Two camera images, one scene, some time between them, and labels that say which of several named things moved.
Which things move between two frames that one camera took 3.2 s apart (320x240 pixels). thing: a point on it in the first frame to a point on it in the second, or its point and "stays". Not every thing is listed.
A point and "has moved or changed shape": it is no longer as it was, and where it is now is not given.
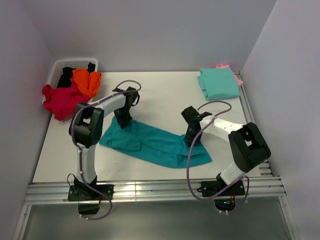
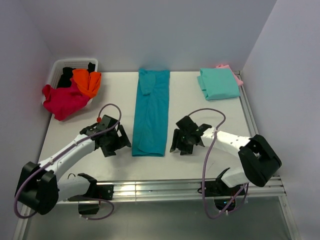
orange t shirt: x=88 y=83 stays
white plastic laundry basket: x=58 y=65 stays
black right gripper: x=188 y=139 to x=178 y=133
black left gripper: x=122 y=122 to x=121 y=141
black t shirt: x=65 y=81 stays
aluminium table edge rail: x=148 y=192 stays
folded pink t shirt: x=239 y=81 stays
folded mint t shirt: x=218 y=83 stays
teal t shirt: x=142 y=142 has moved or changed shape
